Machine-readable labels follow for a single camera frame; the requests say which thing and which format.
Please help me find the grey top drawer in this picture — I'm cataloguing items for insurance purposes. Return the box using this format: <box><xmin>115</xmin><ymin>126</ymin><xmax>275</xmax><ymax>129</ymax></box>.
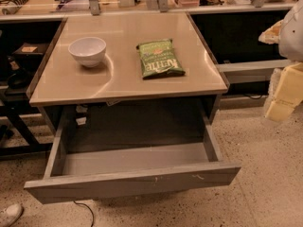
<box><xmin>25</xmin><ymin>102</ymin><xmax>241</xmax><ymax>204</ymax></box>

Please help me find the white ceramic bowl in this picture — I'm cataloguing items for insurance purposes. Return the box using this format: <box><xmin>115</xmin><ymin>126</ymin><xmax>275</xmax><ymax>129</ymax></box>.
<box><xmin>68</xmin><ymin>37</ymin><xmax>107</xmax><ymax>68</ymax></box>

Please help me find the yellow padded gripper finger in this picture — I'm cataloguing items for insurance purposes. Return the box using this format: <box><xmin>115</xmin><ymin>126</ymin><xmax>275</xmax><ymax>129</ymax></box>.
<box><xmin>264</xmin><ymin>62</ymin><xmax>303</xmax><ymax>122</ymax></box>

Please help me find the white shoe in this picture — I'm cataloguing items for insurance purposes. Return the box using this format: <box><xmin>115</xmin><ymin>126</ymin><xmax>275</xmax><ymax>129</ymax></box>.
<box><xmin>0</xmin><ymin>203</ymin><xmax>24</xmax><ymax>227</ymax></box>

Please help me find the green kettle chips bag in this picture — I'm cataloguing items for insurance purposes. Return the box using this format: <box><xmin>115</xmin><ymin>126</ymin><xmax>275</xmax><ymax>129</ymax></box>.
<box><xmin>136</xmin><ymin>39</ymin><xmax>186</xmax><ymax>79</ymax></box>

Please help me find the black floor cable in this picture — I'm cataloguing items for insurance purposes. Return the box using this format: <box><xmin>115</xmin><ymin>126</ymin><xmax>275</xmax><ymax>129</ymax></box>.
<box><xmin>73</xmin><ymin>201</ymin><xmax>96</xmax><ymax>227</ymax></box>

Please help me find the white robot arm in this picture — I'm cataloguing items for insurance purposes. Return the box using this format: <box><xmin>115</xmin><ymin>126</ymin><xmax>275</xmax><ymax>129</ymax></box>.
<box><xmin>264</xmin><ymin>0</ymin><xmax>303</xmax><ymax>122</ymax></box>

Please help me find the black side table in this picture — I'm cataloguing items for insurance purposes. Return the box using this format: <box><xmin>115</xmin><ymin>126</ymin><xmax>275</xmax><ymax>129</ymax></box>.
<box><xmin>0</xmin><ymin>48</ymin><xmax>51</xmax><ymax>158</ymax></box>

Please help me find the grey drawer cabinet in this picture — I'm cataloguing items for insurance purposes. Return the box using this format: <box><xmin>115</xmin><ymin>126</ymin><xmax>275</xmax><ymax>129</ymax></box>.
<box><xmin>26</xmin><ymin>11</ymin><xmax>230</xmax><ymax>134</ymax></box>

